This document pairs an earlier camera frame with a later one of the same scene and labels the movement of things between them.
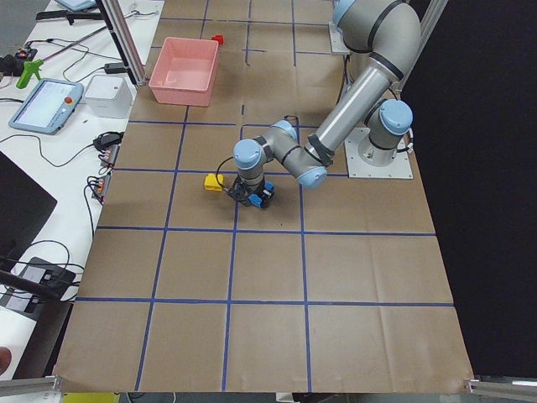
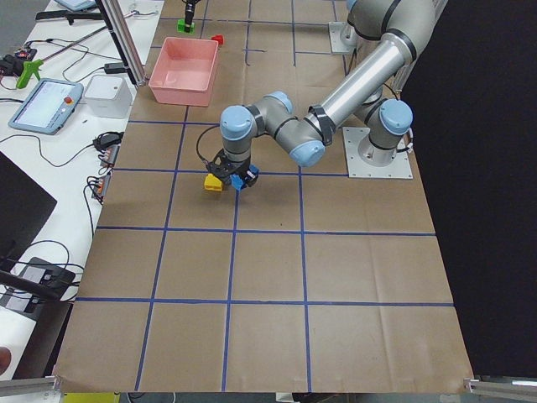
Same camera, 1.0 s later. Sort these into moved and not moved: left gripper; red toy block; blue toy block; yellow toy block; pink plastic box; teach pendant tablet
Moved: left gripper; blue toy block
Not moved: yellow toy block; pink plastic box; red toy block; teach pendant tablet
